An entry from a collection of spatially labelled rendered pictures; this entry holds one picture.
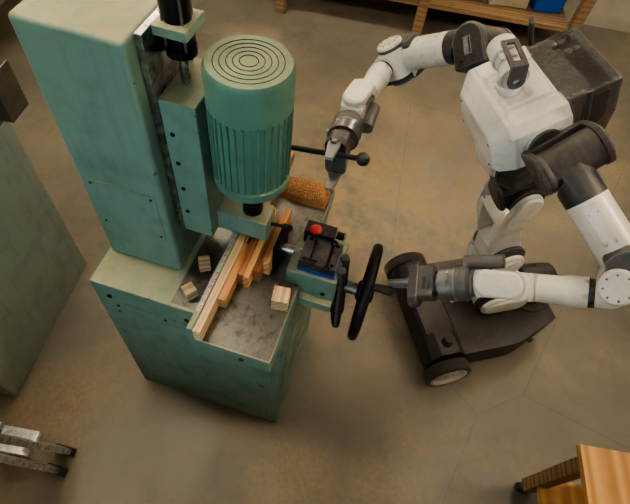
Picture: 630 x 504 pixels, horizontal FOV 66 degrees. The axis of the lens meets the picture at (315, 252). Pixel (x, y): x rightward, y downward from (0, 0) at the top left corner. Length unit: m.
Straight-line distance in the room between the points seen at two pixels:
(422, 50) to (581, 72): 0.44
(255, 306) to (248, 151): 0.44
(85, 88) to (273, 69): 0.36
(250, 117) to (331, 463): 1.48
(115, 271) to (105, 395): 0.83
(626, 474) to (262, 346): 1.18
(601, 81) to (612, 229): 0.34
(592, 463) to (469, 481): 0.56
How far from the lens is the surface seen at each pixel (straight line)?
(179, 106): 1.02
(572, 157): 1.16
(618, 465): 1.85
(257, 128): 0.95
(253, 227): 1.27
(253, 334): 1.23
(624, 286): 1.17
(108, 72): 1.00
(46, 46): 1.05
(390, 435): 2.14
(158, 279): 1.46
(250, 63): 0.96
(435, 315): 2.17
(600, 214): 1.16
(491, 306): 2.15
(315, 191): 1.46
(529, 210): 1.59
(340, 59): 3.64
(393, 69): 1.59
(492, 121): 1.25
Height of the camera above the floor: 2.02
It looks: 55 degrees down
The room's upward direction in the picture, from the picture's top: 9 degrees clockwise
